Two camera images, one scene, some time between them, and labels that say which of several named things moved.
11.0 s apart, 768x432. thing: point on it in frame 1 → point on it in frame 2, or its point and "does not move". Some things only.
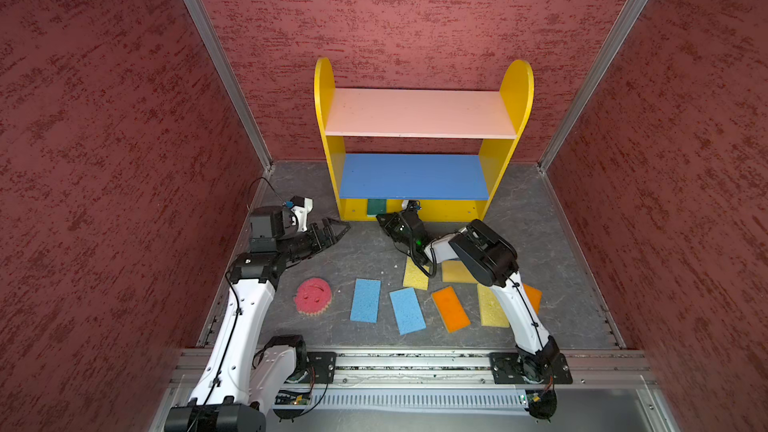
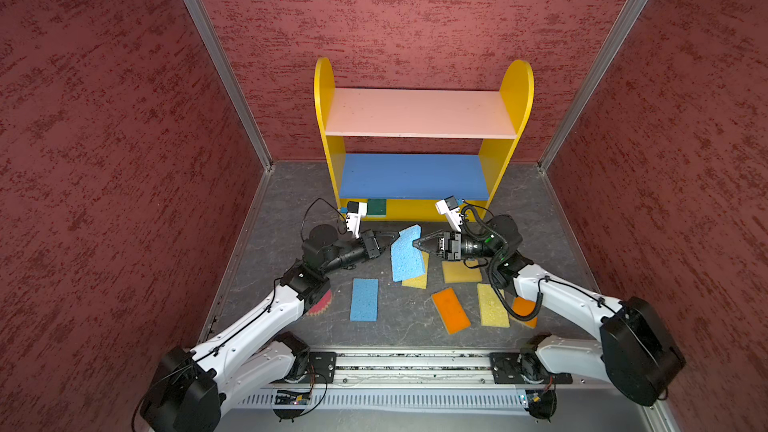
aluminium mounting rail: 371,368 does not move
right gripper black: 393,217 → 418,242
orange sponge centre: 451,309 does not move
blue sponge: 408,311 → 407,258
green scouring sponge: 377,206 does not move
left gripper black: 329,238 → 371,245
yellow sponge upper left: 413,277 does not move
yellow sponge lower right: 493,313 does not move
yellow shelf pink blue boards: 447,187 does not move
